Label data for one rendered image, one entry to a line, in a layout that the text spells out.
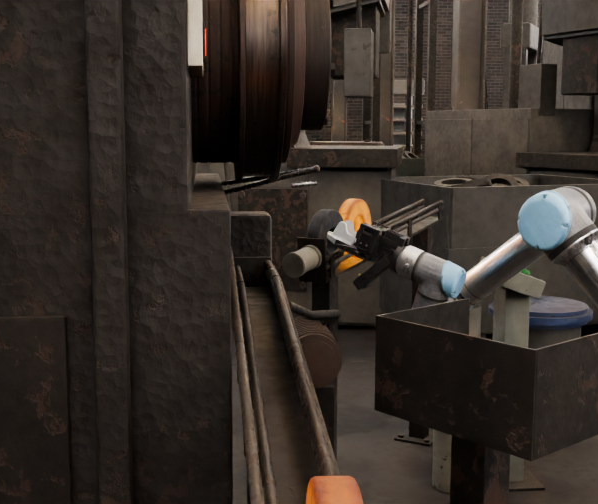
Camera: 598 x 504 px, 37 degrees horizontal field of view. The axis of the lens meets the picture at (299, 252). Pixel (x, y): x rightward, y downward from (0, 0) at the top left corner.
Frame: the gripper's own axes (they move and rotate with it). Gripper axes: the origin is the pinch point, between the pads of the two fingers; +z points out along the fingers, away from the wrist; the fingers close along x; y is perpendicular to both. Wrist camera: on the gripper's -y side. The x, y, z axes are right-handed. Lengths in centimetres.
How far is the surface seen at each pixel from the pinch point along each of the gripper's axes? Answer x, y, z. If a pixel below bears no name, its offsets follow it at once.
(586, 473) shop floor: -60, -52, -72
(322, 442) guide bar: 112, 11, -57
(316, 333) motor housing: 24.4, -14.5, -15.0
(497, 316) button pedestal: -44, -14, -36
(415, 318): 76, 16, -51
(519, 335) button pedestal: -42, -16, -44
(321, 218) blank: 5.0, 4.8, 0.9
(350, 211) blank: -9.7, 5.5, 0.5
